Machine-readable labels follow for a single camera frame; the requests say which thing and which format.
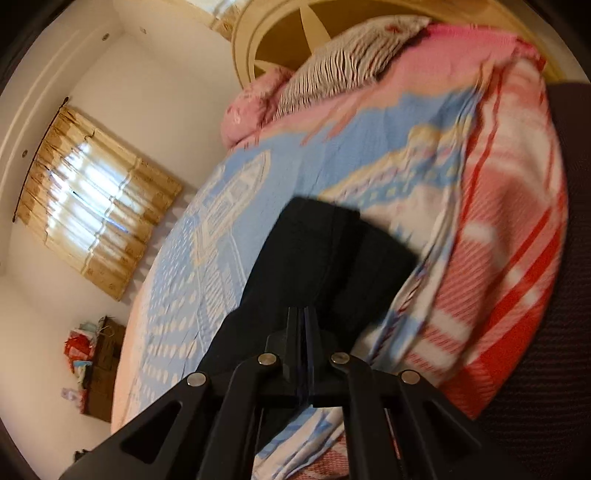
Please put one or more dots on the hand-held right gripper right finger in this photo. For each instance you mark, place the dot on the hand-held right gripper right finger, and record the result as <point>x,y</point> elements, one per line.
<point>312,350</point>

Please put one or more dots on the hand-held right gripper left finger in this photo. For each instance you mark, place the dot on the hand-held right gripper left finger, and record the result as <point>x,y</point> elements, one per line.
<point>295,350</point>

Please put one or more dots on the black pants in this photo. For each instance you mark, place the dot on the black pants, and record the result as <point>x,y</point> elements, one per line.
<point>314,258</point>

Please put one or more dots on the blue patterned bed blanket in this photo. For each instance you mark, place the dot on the blue patterned bed blanket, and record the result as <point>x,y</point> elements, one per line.
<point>194,277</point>

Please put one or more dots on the brown wooden cabinet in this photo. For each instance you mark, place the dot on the brown wooden cabinet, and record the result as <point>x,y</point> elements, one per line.
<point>106,369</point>

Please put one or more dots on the red striped blanket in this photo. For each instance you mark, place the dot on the red striped blanket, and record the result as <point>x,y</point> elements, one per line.
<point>498,277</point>

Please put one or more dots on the red bag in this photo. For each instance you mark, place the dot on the red bag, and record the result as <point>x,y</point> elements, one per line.
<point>78,346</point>

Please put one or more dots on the pink pillow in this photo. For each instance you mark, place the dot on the pink pillow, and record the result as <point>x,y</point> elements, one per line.
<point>249,110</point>

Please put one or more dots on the striped pillow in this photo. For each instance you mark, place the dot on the striped pillow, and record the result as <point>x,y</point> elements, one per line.
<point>341,64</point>

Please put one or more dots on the cream wooden headboard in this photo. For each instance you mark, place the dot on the cream wooden headboard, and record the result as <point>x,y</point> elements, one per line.
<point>277,27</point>

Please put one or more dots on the dark curtain rod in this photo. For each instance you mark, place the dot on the dark curtain rod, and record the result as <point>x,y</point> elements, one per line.
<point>44,138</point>

